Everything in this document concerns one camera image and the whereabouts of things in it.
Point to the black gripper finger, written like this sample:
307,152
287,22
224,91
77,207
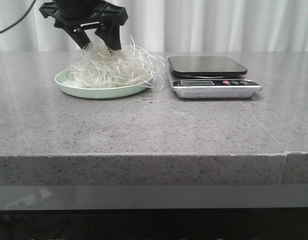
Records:
109,32
79,36

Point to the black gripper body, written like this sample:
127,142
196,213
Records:
85,14

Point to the white vermicelli noodle bundle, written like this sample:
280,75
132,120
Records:
99,67

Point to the light green round plate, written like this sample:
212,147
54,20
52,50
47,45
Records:
99,93

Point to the silver digital kitchen scale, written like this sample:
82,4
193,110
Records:
210,77

